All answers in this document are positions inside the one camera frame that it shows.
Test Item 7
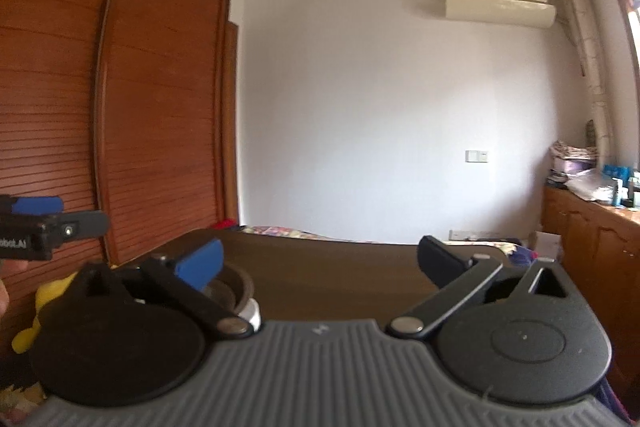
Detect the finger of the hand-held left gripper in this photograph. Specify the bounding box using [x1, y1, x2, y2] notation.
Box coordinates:
[47, 210, 110, 244]
[0, 195, 64, 215]

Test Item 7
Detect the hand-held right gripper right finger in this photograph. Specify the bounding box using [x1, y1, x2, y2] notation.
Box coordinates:
[389, 235, 572, 340]

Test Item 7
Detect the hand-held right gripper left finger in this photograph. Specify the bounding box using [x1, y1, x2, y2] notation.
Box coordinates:
[59, 238, 255, 340]

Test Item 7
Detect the large steel bowl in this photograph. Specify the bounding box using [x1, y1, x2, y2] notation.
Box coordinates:
[202, 263, 257, 315]

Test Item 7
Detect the yellow plush toy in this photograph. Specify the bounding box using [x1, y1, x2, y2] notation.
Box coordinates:
[11, 271, 79, 355]

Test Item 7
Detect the floral blanket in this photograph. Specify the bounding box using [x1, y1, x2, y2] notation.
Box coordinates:
[239, 225, 382, 244]

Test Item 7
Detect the small cardboard box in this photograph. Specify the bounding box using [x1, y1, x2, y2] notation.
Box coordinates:
[529, 231, 562, 259]

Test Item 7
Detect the wooden louvred wardrobe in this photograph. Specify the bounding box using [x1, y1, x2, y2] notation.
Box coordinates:
[0, 0, 240, 358]

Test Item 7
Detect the wooden sideboard cabinet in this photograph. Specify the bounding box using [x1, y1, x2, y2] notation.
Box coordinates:
[541, 184, 640, 390]

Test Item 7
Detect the pile of papers and books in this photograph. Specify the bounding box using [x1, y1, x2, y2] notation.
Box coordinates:
[548, 140, 599, 188]

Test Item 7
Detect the clear plastic bag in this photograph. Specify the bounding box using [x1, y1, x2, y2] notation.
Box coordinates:
[564, 168, 614, 204]

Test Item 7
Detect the cluster of toiletry bottles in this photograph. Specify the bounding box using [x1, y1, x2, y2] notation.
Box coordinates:
[601, 163, 640, 211]

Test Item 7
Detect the patterned cream curtain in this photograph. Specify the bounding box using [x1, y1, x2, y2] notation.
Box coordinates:
[554, 0, 614, 168]

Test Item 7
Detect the bright window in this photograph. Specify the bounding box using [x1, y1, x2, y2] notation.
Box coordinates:
[600, 0, 640, 75]

